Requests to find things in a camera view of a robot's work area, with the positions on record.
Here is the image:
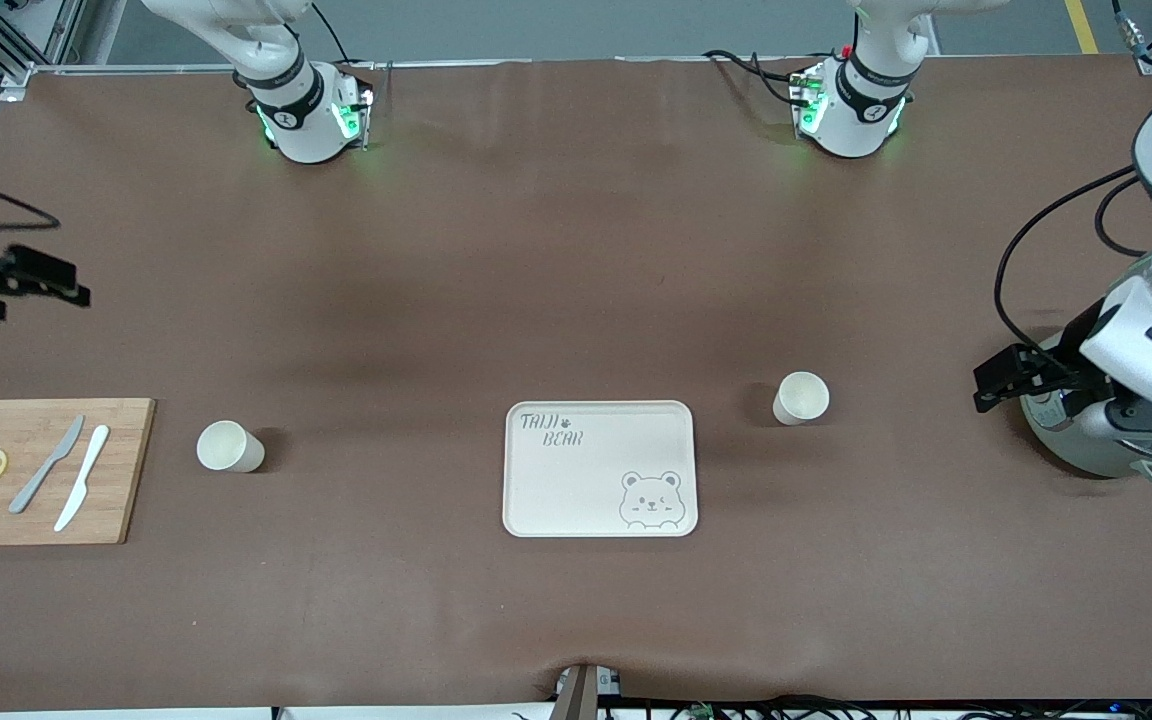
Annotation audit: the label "cream tray with bear print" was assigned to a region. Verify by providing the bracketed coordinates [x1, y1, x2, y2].
[502, 400, 699, 539]

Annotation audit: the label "white plastic knife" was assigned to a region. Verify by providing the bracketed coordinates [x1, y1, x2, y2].
[53, 424, 111, 533]

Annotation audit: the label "wooden cutting board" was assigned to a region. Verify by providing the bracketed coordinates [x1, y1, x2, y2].
[0, 398, 157, 547]

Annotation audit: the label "white IKEA cup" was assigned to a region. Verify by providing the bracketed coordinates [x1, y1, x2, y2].
[196, 420, 266, 474]
[772, 371, 831, 427]

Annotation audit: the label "grey plastic knife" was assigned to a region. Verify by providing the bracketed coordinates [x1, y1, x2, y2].
[8, 414, 86, 515]

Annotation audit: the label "grey electric cooking pot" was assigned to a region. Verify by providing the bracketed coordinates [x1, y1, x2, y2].
[1019, 330, 1152, 490]

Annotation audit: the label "black left arm base cables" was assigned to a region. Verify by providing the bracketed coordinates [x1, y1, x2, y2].
[702, 48, 817, 106]

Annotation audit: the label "brown table cover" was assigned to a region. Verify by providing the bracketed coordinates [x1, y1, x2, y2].
[0, 55, 1152, 713]

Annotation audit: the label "black right arm base cable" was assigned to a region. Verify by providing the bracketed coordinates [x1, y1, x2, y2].
[311, 0, 353, 64]

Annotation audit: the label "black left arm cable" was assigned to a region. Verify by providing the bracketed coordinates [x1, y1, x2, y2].
[994, 165, 1152, 353]

